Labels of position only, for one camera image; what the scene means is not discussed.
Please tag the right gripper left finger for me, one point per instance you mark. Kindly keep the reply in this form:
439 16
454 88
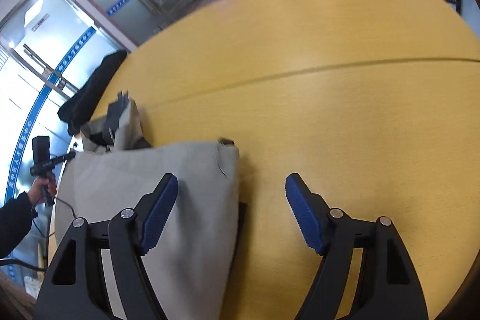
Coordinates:
75 285

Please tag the operator's dark left sleeve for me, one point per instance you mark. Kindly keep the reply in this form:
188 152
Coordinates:
15 222

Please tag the beige and black jacket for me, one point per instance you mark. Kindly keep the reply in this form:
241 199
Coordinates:
189 267

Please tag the black folded garment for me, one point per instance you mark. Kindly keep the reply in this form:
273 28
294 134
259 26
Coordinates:
78 110

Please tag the operator's left hand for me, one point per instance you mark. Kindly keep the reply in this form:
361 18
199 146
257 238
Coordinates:
36 192

